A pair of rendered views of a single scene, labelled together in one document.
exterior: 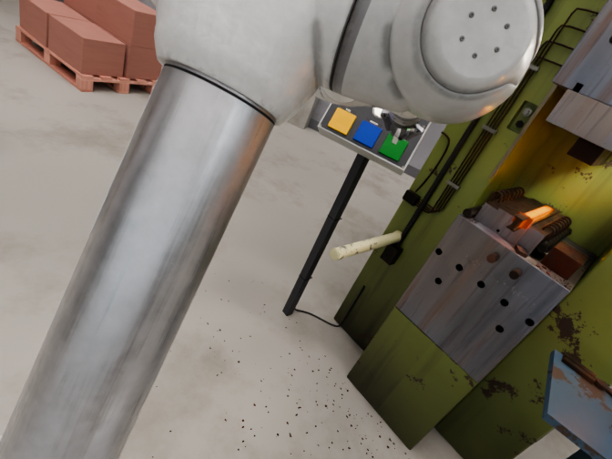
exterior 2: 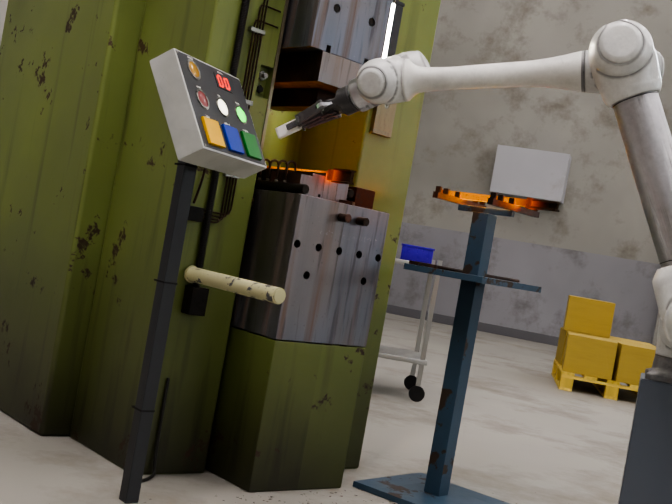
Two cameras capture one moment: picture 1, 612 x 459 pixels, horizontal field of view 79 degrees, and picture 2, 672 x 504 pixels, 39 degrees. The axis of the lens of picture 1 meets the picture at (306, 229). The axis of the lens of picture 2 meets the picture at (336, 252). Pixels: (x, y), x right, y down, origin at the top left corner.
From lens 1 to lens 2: 241 cm
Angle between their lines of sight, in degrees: 78
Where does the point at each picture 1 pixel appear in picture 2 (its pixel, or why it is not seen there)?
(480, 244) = (326, 213)
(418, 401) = (331, 422)
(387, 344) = (282, 393)
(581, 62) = (324, 27)
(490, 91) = not seen: hidden behind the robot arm
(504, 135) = (257, 103)
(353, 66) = not seen: hidden behind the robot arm
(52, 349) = not seen: outside the picture
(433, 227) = (226, 236)
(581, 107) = (335, 65)
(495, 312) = (356, 268)
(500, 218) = (316, 182)
